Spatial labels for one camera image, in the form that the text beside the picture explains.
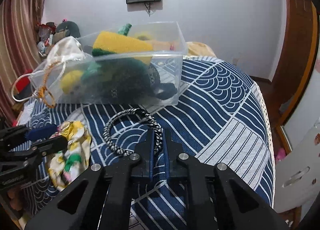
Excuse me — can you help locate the yellow floral cloth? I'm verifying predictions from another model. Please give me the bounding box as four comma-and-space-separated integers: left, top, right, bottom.
47, 121, 92, 191

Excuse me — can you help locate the yellow white felt doll head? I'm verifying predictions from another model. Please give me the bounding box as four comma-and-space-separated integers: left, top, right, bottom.
60, 70, 84, 94

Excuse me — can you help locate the black white braided rope bracelet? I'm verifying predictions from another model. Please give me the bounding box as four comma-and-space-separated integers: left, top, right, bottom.
102, 108, 163, 156

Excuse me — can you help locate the black chain-pattern hat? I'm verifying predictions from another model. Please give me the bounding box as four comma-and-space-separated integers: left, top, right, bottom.
81, 58, 177, 105

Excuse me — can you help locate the yellow green sponge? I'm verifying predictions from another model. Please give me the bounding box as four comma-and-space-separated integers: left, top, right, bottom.
92, 31, 153, 57

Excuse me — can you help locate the clear plastic storage box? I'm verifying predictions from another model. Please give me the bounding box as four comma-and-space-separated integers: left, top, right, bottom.
29, 22, 187, 106

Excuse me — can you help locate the green knitted glove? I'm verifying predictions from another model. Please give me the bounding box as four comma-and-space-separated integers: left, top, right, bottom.
118, 23, 132, 36

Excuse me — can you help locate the grey green plush toy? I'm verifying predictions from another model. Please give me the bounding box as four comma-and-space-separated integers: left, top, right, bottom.
56, 21, 81, 38

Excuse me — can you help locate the striped brown curtain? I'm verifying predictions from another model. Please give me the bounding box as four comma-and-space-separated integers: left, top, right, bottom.
1, 0, 44, 125

